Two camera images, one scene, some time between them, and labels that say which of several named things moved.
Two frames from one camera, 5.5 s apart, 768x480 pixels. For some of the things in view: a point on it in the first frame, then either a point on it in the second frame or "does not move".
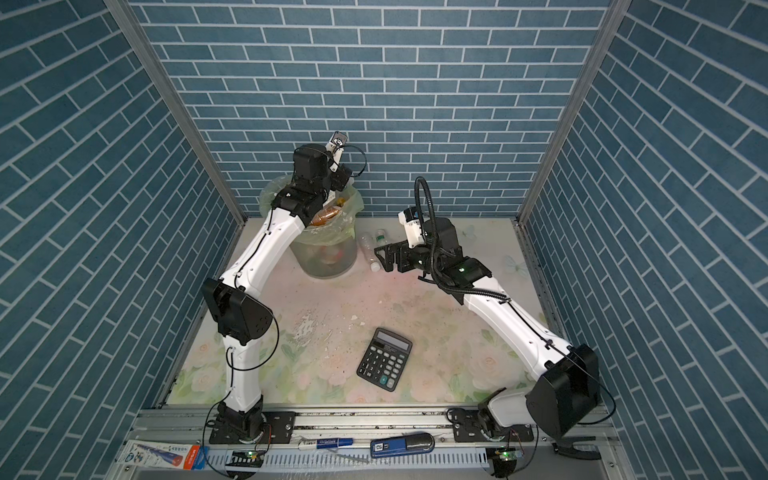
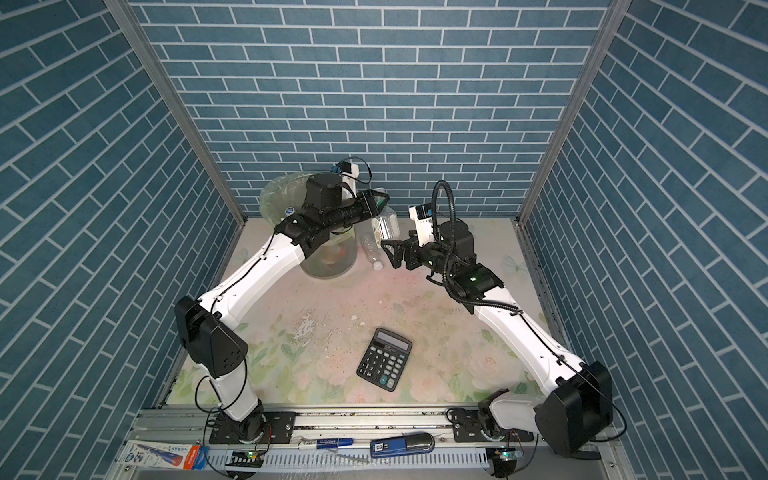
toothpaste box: [164, 455] does not move
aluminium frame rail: [377, 442] does not move
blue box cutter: [392, 446] does not move
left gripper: [336, 179] → [365, 205]
